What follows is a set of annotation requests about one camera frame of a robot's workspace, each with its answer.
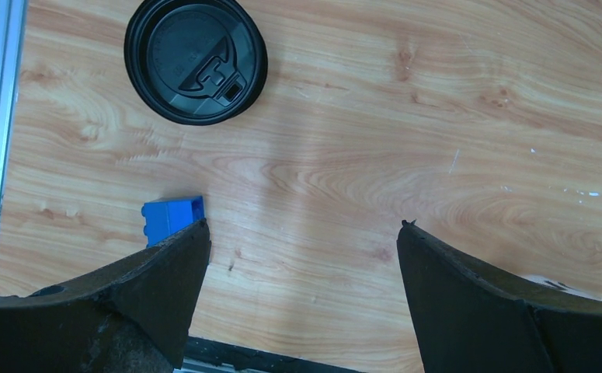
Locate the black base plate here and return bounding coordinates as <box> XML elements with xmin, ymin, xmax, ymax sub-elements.
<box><xmin>184</xmin><ymin>336</ymin><xmax>355</xmax><ymax>372</ymax></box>

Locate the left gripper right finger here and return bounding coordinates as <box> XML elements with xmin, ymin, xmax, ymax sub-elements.
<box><xmin>397</xmin><ymin>221</ymin><xmax>602</xmax><ymax>372</ymax></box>

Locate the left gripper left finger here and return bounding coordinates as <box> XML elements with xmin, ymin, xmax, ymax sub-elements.
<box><xmin>0</xmin><ymin>219</ymin><xmax>211</xmax><ymax>372</ymax></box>

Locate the blue toy brick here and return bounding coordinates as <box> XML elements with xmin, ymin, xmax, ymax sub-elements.
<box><xmin>141</xmin><ymin>196</ymin><xmax>205</xmax><ymax>247</ymax></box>

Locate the stack of black lids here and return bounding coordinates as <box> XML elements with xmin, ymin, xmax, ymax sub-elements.
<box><xmin>124</xmin><ymin>1</ymin><xmax>269</xmax><ymax>126</ymax></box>

